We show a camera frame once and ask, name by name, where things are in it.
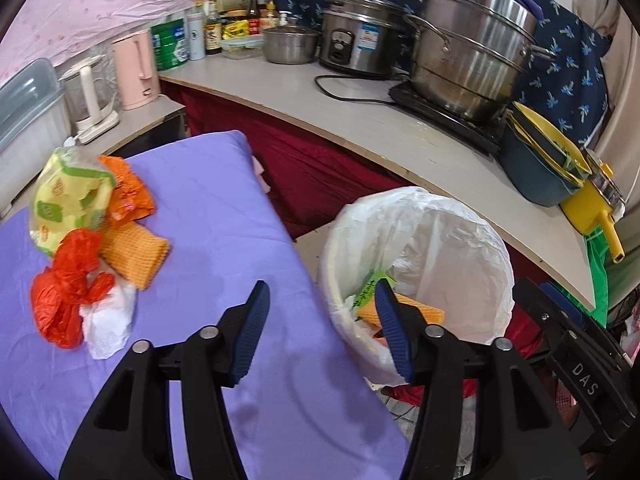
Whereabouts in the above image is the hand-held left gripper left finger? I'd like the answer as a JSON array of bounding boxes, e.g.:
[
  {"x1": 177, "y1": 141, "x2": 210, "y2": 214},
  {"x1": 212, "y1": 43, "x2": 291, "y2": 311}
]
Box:
[{"x1": 59, "y1": 280, "x2": 271, "y2": 480}]

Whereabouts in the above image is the large steel steamer pot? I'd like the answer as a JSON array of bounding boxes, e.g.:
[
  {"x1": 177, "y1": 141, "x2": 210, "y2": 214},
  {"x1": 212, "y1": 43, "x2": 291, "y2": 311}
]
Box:
[{"x1": 403, "y1": 0, "x2": 557, "y2": 122}]

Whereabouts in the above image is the white crumpled tissue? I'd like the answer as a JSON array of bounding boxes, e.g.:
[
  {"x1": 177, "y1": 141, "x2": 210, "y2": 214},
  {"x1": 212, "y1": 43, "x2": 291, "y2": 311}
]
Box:
[{"x1": 80, "y1": 282, "x2": 137, "y2": 360}]

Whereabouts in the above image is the pink electric kettle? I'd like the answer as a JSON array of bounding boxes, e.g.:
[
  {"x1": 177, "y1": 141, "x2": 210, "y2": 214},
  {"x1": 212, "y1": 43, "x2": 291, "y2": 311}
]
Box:
[{"x1": 111, "y1": 29, "x2": 162, "y2": 111}]

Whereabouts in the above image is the dark sauce bottle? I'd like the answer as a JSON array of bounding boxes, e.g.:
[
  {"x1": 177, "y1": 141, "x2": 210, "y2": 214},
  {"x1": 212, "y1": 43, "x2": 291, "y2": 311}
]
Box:
[{"x1": 204, "y1": 0, "x2": 224, "y2": 56}]

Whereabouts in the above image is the dark red cloth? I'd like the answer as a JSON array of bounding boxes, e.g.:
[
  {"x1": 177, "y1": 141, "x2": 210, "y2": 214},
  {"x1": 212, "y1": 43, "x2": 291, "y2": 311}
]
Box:
[{"x1": 160, "y1": 80, "x2": 593, "y2": 311}]

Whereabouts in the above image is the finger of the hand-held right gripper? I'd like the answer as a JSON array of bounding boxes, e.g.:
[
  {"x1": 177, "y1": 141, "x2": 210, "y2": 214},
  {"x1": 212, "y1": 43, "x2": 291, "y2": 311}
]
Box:
[{"x1": 512, "y1": 277, "x2": 581, "y2": 356}]

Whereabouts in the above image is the clear plastic food container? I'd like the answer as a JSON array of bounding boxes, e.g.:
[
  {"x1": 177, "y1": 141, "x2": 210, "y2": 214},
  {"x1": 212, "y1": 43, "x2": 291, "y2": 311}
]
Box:
[{"x1": 220, "y1": 34, "x2": 266, "y2": 59}]

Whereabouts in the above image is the yellow green plastic bag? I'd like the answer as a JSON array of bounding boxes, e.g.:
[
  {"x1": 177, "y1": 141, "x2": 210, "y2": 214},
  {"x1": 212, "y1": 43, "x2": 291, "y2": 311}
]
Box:
[{"x1": 29, "y1": 147, "x2": 118, "y2": 259}]

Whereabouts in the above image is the green toothpaste box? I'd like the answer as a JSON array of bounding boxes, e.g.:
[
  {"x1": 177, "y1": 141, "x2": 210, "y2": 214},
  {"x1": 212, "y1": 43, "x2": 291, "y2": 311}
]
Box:
[{"x1": 349, "y1": 270, "x2": 397, "y2": 322}]

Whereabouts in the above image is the white glass kettle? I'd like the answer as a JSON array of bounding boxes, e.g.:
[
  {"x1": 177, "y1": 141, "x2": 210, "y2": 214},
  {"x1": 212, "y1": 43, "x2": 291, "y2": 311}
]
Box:
[{"x1": 59, "y1": 55, "x2": 121, "y2": 145}]

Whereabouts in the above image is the green tin can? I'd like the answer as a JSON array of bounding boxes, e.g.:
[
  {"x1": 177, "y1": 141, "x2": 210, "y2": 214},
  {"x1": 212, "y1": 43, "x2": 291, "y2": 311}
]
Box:
[{"x1": 150, "y1": 17, "x2": 191, "y2": 72}]

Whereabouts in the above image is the orange foam net sleeve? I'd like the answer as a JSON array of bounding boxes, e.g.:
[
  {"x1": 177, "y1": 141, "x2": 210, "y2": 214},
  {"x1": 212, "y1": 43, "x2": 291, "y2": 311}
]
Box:
[
  {"x1": 356, "y1": 292, "x2": 447, "y2": 347},
  {"x1": 100, "y1": 221, "x2": 171, "y2": 292}
]

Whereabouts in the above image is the purple tablecloth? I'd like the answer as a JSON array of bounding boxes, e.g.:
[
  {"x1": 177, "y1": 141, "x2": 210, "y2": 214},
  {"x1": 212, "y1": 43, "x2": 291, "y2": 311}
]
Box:
[{"x1": 0, "y1": 130, "x2": 412, "y2": 480}]

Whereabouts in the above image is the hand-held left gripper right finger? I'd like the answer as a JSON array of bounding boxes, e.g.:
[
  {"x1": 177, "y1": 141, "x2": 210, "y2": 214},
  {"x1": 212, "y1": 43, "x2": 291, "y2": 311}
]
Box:
[{"x1": 374, "y1": 279, "x2": 588, "y2": 480}]

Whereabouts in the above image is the blue floral cloth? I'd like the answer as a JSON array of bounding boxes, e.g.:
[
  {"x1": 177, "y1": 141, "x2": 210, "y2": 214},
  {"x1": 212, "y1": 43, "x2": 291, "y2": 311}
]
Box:
[{"x1": 265, "y1": 0, "x2": 614, "y2": 153}]

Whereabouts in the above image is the white blue bottle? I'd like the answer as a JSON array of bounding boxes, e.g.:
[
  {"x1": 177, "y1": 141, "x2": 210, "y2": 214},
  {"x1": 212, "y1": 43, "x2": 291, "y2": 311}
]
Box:
[{"x1": 187, "y1": 6, "x2": 207, "y2": 61}]

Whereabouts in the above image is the steel rice cooker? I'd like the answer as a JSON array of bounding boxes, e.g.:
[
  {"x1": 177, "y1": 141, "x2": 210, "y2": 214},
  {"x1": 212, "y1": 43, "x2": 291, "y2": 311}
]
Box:
[{"x1": 319, "y1": 0, "x2": 407, "y2": 79}]

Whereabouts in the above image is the black power cable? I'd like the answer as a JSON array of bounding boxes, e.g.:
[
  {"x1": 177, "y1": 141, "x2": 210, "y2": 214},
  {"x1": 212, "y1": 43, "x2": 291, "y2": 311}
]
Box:
[{"x1": 314, "y1": 74, "x2": 417, "y2": 109}]

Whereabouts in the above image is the white lined trash bin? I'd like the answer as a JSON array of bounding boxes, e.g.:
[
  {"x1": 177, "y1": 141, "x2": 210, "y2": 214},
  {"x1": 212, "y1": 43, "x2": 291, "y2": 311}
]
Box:
[{"x1": 320, "y1": 186, "x2": 516, "y2": 387}]

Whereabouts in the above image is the black induction cooker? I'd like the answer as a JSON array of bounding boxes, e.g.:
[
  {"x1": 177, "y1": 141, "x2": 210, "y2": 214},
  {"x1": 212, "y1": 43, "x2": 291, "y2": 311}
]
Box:
[{"x1": 389, "y1": 82, "x2": 506, "y2": 156}]

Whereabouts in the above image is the lidded dish drainer box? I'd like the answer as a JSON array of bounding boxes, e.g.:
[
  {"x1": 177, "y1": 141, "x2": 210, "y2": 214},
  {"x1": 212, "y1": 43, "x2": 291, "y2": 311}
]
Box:
[{"x1": 0, "y1": 57, "x2": 69, "y2": 217}]

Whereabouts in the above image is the yellow seasoning packet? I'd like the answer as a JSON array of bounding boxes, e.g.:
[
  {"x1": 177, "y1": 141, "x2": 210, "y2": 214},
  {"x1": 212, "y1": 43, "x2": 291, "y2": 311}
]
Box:
[{"x1": 221, "y1": 19, "x2": 251, "y2": 40}]

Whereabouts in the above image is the yellow ladle pot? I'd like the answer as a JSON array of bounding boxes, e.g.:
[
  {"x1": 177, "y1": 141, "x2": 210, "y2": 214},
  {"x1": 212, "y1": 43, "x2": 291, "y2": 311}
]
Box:
[{"x1": 559, "y1": 151, "x2": 629, "y2": 264}]

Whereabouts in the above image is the red plastic bag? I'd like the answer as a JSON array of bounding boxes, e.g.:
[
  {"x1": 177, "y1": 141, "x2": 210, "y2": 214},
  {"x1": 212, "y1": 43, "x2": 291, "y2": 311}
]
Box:
[{"x1": 31, "y1": 228, "x2": 117, "y2": 350}]

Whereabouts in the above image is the small steel pot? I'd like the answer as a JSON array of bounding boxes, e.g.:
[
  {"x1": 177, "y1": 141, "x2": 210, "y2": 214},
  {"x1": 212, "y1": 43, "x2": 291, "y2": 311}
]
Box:
[{"x1": 261, "y1": 15, "x2": 321, "y2": 65}]

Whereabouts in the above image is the orange snack wrapper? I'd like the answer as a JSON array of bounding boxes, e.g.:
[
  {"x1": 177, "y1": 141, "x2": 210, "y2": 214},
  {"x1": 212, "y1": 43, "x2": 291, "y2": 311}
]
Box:
[{"x1": 97, "y1": 156, "x2": 157, "y2": 224}]

